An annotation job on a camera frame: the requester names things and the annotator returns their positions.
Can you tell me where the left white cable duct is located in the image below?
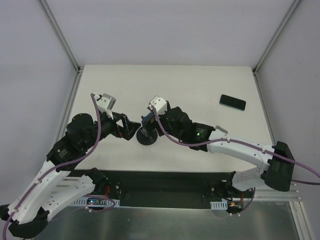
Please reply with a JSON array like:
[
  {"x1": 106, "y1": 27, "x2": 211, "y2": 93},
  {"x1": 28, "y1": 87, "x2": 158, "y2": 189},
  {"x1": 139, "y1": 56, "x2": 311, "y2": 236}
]
[{"x1": 70, "y1": 197, "x2": 120, "y2": 208}]

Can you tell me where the right aluminium frame post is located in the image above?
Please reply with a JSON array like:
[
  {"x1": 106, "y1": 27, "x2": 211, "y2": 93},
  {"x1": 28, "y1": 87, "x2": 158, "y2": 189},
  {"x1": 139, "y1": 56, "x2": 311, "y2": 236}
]
[{"x1": 251, "y1": 0, "x2": 303, "y2": 75}]

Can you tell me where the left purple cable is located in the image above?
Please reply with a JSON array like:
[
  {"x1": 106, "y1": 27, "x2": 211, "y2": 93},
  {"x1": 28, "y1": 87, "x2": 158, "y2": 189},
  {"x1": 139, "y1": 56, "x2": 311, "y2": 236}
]
[{"x1": 3, "y1": 92, "x2": 103, "y2": 236}]

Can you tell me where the purple cable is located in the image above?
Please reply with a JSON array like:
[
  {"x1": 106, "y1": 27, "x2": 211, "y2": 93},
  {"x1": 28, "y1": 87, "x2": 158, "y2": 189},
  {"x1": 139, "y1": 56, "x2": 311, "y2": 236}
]
[
  {"x1": 151, "y1": 104, "x2": 320, "y2": 186},
  {"x1": 3, "y1": 92, "x2": 103, "y2": 236}
]

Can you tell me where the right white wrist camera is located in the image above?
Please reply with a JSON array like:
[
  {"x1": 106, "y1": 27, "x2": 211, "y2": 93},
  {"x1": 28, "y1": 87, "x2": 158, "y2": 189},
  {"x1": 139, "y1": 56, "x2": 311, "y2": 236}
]
[{"x1": 147, "y1": 95, "x2": 168, "y2": 115}]

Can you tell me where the right white cable duct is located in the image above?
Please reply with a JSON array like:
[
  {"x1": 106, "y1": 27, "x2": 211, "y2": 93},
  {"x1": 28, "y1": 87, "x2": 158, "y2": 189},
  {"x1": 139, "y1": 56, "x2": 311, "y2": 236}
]
[{"x1": 210, "y1": 199, "x2": 228, "y2": 211}]

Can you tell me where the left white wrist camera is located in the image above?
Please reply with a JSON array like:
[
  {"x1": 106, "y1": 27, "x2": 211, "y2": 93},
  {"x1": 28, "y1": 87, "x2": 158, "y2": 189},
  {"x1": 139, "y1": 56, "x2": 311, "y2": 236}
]
[{"x1": 94, "y1": 93, "x2": 116, "y2": 119}]

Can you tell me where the silver folding phone stand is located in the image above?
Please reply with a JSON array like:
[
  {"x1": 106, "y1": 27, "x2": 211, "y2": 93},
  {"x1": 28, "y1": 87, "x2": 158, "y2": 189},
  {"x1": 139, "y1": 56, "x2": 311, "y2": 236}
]
[{"x1": 215, "y1": 125, "x2": 228, "y2": 134}]

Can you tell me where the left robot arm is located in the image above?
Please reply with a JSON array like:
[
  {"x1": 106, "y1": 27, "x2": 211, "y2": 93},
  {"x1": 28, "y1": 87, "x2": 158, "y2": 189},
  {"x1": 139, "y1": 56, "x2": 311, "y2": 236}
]
[{"x1": 0, "y1": 113, "x2": 141, "y2": 239}]

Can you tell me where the left aluminium frame post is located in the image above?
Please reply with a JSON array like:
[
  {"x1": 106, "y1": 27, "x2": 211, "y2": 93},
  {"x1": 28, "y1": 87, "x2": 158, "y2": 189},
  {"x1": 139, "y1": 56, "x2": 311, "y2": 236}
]
[{"x1": 37, "y1": 0, "x2": 85, "y2": 73}]

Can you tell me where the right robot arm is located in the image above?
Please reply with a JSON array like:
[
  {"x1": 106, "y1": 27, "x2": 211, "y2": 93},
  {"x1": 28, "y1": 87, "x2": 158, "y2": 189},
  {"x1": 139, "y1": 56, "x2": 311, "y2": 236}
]
[{"x1": 142, "y1": 104, "x2": 295, "y2": 198}]

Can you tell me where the black round-base phone stand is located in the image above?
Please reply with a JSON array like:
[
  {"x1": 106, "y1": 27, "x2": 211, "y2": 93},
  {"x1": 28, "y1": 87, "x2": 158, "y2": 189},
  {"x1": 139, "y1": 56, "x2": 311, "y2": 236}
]
[{"x1": 136, "y1": 127, "x2": 158, "y2": 146}]

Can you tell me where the blue-edged black phone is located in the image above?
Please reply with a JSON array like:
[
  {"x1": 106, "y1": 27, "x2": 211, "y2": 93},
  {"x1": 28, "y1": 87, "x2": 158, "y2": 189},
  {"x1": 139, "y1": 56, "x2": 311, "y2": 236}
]
[{"x1": 141, "y1": 112, "x2": 155, "y2": 128}]

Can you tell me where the white cable duct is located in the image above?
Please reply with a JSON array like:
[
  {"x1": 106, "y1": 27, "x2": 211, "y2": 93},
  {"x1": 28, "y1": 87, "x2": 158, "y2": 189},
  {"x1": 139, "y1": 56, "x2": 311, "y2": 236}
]
[
  {"x1": 210, "y1": 199, "x2": 228, "y2": 211},
  {"x1": 70, "y1": 197, "x2": 120, "y2": 208}
]

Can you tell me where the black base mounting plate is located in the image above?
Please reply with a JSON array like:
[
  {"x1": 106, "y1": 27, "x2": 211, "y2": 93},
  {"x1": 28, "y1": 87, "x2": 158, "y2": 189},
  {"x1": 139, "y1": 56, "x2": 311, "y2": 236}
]
[{"x1": 62, "y1": 168, "x2": 287, "y2": 208}]

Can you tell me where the aluminium frame post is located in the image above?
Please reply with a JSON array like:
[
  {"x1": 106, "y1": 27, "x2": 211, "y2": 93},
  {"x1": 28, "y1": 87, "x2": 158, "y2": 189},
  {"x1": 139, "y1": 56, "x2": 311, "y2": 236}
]
[
  {"x1": 251, "y1": 0, "x2": 303, "y2": 75},
  {"x1": 37, "y1": 0, "x2": 85, "y2": 73}
]

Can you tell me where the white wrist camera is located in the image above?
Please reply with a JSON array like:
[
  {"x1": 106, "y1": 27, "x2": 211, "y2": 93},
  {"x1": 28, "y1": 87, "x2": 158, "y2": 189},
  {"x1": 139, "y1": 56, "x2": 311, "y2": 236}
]
[
  {"x1": 147, "y1": 95, "x2": 168, "y2": 115},
  {"x1": 94, "y1": 93, "x2": 116, "y2": 119}
]

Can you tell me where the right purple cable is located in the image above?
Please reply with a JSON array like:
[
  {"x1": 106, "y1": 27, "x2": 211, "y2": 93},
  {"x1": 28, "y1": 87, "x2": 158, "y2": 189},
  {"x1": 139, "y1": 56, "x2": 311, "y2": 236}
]
[{"x1": 151, "y1": 104, "x2": 320, "y2": 186}]

